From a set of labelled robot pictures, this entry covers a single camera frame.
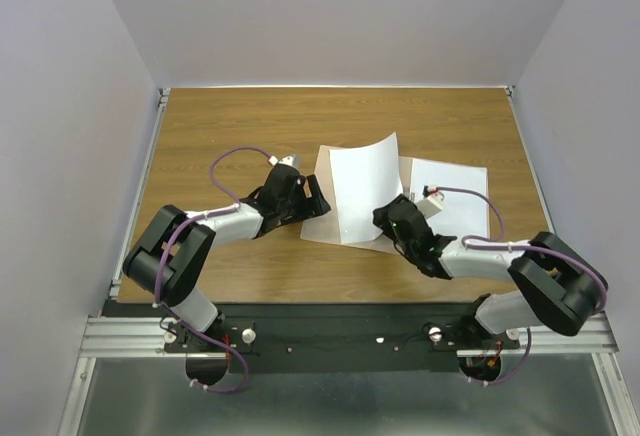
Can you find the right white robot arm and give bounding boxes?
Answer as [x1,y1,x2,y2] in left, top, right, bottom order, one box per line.
[372,186,608,348]

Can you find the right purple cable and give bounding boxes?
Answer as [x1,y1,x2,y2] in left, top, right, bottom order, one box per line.
[434,186,611,388]

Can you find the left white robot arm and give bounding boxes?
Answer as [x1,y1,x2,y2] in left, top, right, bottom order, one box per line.
[122,163,331,351]

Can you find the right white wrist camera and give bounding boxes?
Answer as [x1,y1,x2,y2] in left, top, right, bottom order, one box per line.
[410,185,444,219]

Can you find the aluminium frame rail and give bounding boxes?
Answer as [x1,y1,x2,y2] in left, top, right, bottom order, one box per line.
[79,313,174,357]

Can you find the tan paper folder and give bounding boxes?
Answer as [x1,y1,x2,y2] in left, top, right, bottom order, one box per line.
[299,144,416,257]

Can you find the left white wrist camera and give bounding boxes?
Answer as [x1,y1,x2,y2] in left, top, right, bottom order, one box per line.
[268,154,299,168]

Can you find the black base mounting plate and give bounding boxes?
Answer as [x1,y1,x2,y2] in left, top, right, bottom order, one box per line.
[103,301,520,384]

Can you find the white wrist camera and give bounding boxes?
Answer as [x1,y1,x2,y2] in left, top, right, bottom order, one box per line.
[268,154,299,168]
[410,185,444,219]

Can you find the white paper sheet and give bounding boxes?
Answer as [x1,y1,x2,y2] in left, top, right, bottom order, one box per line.
[409,158,490,238]
[329,132,403,245]

